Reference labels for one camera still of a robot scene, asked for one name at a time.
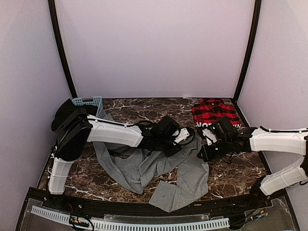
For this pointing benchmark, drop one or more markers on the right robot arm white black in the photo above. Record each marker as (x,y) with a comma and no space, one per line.
(267,141)

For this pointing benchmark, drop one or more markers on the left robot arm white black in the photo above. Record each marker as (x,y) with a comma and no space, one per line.
(74,128)

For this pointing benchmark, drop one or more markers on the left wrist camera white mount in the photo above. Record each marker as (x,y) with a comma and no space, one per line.
(167,129)

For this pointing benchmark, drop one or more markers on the black right corner post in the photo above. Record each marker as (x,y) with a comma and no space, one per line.
(249,49)

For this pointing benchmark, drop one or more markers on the light blue plastic basket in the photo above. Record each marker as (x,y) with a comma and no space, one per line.
(95,101)

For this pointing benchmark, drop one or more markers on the black corner post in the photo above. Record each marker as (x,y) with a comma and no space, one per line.
(249,49)
(60,47)

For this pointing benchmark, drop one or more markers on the red black plaid shirt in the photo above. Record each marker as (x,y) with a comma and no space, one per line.
(209,111)

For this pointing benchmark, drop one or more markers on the grey long sleeve shirt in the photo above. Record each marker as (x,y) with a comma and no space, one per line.
(133,169)

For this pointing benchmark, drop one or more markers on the black left corner post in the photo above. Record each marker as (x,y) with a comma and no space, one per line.
(60,47)

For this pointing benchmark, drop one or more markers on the black curved front rail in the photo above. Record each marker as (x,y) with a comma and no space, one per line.
(89,207)

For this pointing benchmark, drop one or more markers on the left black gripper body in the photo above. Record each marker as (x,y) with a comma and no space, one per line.
(163,143)

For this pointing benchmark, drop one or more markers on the white slotted cable duct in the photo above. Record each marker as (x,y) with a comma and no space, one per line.
(126,223)

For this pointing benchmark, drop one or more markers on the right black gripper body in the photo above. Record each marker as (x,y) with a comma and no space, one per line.
(224,147)

